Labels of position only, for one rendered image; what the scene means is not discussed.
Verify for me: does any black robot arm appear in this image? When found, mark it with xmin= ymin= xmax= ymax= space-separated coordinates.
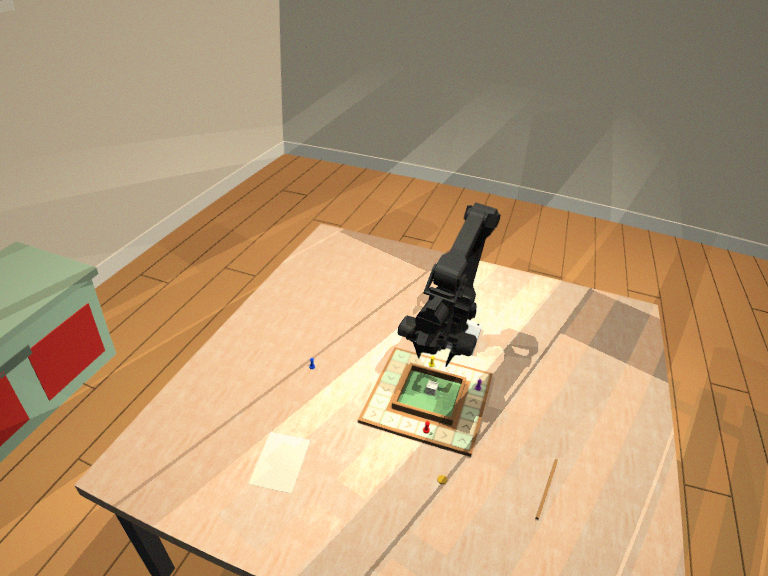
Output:
xmin=415 ymin=202 xmax=501 ymax=355

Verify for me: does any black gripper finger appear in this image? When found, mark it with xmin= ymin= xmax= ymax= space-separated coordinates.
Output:
xmin=406 ymin=338 xmax=422 ymax=359
xmin=445 ymin=346 xmax=461 ymax=367

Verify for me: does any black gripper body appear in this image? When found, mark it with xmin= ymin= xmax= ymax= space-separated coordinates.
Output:
xmin=397 ymin=314 xmax=477 ymax=356

